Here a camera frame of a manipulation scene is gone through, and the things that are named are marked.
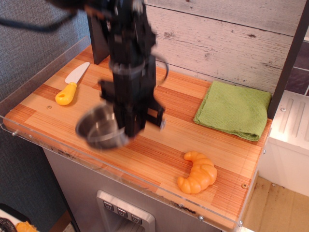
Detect white cabinet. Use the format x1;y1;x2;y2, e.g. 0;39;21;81
258;91;309;196

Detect stainless steel pan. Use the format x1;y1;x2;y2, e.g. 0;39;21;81
75;102;130;149

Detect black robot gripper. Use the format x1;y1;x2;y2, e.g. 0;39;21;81
99;61;165;138

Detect grey dispenser panel with buttons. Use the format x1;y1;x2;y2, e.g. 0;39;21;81
97;190;156;232

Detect dark vertical post left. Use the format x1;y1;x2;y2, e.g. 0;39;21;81
87;16;110;64

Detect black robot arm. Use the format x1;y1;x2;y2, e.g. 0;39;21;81
50;0;165;137

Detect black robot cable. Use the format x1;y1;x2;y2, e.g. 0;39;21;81
0;11;169;85

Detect dark vertical post right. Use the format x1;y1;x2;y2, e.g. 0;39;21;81
267;0;309;119

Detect yellow handled toy knife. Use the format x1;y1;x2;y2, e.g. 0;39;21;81
55;62;90;106

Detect clear acrylic table guard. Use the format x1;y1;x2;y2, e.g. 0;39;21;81
0;37;272;232

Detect orange object bottom left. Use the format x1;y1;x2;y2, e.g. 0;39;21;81
15;221;38;232

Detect stainless steel cabinet front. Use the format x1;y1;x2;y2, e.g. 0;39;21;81
44;149;218;232

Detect orange toy croissant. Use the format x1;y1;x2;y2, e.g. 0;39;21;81
177;151;217;194

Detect green folded cloth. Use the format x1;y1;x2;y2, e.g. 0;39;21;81
194;81;271;142

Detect dark vertical post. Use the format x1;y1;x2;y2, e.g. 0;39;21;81
87;16;110;64
267;0;309;119

